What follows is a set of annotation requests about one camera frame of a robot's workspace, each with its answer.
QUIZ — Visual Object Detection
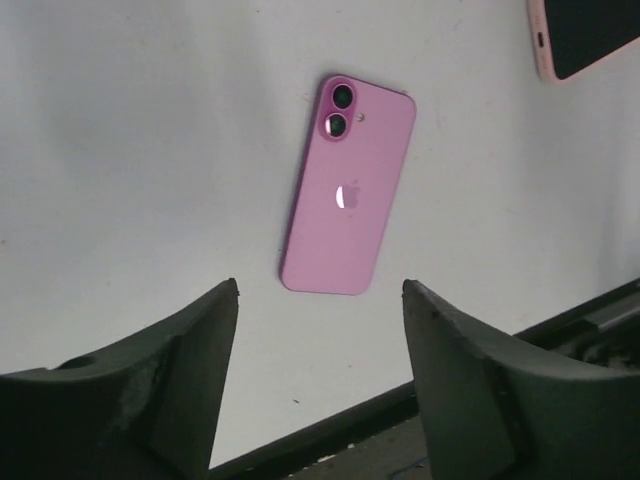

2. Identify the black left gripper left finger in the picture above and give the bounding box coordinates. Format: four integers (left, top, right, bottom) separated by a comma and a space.
1, 279, 239, 479

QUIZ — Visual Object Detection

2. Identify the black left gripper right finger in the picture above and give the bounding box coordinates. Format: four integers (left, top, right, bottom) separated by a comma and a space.
402, 280, 639, 479

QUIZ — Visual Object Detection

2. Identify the purple phone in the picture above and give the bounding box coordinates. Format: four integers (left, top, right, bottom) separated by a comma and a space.
280, 75, 416, 295

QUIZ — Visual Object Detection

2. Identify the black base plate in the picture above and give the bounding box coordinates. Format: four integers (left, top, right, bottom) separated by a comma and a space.
210, 280, 639, 479

